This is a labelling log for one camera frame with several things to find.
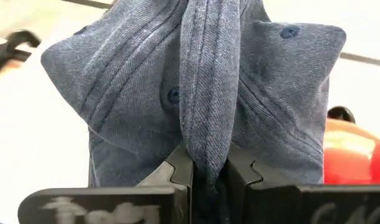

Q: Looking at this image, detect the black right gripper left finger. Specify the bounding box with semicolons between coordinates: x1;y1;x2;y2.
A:
17;141;194;224

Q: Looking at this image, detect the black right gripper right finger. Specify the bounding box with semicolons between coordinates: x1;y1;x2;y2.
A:
225;142;380;224

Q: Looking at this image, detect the navy blue denim cap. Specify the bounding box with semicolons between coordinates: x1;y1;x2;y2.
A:
40;0;348;224

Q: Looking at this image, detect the red desk lamp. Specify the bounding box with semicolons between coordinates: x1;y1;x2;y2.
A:
323;106;380;185

